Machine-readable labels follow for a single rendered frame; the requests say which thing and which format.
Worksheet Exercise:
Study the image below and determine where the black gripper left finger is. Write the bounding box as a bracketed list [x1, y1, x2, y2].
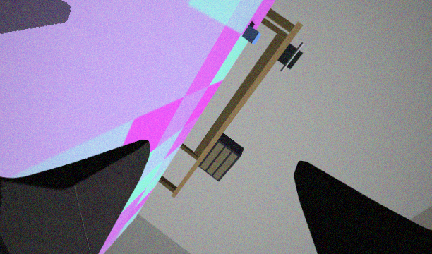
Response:
[0, 140, 150, 254]

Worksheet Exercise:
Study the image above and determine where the blue rectangular block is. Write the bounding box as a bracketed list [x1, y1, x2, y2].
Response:
[242, 25, 261, 44]

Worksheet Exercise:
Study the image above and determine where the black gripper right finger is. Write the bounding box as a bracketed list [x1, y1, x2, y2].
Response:
[294, 161, 432, 254]

